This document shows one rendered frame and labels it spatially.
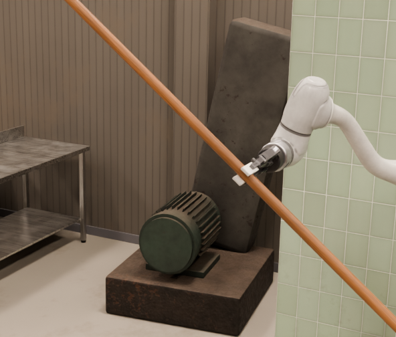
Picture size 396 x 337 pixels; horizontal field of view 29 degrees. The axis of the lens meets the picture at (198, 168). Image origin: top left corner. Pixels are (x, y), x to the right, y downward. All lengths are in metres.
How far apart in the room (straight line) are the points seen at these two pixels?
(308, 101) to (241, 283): 3.27
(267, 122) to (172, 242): 1.13
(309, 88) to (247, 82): 3.34
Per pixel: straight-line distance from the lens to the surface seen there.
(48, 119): 7.16
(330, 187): 3.37
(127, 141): 6.73
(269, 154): 2.18
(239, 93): 5.67
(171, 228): 5.27
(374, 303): 2.10
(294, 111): 2.33
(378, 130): 3.26
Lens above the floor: 2.48
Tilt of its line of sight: 15 degrees down
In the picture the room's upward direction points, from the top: 1 degrees clockwise
